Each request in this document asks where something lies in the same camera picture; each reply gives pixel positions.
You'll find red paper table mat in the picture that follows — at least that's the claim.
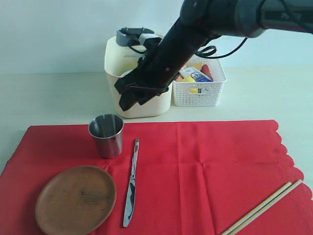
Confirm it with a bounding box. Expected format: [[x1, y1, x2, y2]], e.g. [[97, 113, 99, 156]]
[[0, 120, 304, 235]]

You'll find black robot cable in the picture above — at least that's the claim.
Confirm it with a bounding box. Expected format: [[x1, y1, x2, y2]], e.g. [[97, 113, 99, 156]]
[[127, 36, 249, 59]]

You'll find small blue milk carton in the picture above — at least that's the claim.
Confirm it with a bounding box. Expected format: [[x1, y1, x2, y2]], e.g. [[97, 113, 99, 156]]
[[180, 67, 213, 82]]

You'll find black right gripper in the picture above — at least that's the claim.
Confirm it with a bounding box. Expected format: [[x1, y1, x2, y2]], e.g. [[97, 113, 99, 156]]
[[114, 22, 208, 111]]

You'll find stainless steel cup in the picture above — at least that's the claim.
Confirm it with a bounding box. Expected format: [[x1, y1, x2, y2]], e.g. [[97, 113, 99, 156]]
[[88, 114, 124, 159]]

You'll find yellow cheese wedge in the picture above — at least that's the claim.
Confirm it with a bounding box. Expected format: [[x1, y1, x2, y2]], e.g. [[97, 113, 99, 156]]
[[193, 62, 202, 71]]

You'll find silver table knife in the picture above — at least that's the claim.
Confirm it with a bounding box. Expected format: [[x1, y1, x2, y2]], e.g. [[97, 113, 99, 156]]
[[123, 139, 140, 228]]

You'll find orange carrot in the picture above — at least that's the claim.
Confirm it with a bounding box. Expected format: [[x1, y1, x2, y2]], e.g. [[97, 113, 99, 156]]
[[201, 64, 213, 81]]

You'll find lower wooden chopstick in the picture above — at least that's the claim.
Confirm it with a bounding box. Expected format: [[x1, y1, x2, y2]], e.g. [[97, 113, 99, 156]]
[[229, 179, 303, 235]]

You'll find cream plastic bin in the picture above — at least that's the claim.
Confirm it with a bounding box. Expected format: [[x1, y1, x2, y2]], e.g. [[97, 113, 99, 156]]
[[104, 36, 172, 118]]

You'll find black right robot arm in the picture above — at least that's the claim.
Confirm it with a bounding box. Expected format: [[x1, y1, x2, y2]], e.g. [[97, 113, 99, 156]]
[[114, 0, 313, 111]]

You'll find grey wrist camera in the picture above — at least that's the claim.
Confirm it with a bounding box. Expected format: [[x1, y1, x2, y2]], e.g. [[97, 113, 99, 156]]
[[116, 27, 155, 47]]

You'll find wooden chopstick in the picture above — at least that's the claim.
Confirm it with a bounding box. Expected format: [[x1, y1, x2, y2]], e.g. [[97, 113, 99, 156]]
[[229, 179, 303, 235], [221, 182, 291, 235]]

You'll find white perforated plastic basket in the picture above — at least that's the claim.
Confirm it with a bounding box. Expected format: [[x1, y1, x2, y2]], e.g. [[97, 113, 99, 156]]
[[173, 56, 227, 107]]

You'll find yellow lemon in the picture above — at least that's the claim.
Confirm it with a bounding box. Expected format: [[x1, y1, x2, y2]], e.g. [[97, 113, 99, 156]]
[[182, 76, 196, 83]]

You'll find upper wooden chopstick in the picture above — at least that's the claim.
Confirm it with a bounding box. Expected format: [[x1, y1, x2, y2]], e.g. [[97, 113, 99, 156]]
[[221, 182, 291, 235]]

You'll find brown wooden plate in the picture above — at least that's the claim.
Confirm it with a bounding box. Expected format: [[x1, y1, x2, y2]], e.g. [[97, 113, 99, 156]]
[[35, 165, 117, 235]]

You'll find white ceramic bowl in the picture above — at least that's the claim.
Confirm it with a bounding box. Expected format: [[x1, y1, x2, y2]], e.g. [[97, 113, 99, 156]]
[[120, 70, 132, 77]]

